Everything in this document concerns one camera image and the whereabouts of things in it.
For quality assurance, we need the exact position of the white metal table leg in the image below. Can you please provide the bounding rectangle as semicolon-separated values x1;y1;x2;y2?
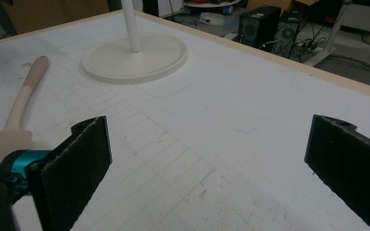
303;3;351;67

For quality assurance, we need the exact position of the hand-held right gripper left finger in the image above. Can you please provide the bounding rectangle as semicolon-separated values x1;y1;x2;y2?
25;115;113;231

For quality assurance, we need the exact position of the white grid mat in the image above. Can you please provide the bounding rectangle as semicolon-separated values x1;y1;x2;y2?
0;11;370;231

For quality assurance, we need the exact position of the white hook rack stand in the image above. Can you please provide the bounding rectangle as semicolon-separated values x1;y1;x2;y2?
80;0;189;86

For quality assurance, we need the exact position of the white plastic bag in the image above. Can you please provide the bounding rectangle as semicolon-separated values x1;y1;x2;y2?
198;12;227;27

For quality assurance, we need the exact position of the grey computer tower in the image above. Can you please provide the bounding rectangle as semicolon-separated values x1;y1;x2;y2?
274;11;306;54

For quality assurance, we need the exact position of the round white table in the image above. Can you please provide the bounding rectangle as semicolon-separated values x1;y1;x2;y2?
183;0;242;9

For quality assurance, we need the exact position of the tangle of black floor cables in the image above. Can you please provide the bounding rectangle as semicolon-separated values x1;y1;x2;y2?
288;33;330;63

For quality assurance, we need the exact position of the beige wooden spoon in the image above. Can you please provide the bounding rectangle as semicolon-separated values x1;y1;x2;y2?
0;55;51;176

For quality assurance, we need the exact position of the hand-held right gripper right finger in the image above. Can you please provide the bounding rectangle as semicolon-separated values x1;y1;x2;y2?
304;114;370;231

